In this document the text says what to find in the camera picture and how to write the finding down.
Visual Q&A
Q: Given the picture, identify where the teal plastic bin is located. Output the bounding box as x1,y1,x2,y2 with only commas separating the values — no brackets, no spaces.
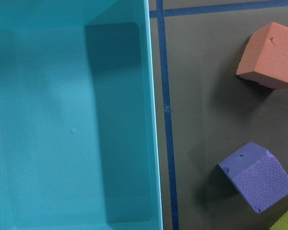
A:
0,0,163,230

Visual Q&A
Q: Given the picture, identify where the purple foam block near bin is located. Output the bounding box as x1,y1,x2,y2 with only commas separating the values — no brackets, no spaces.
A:
218,142,288,214

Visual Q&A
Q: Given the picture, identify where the orange foam block near bin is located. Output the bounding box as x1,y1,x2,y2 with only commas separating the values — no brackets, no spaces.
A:
236,22,288,89

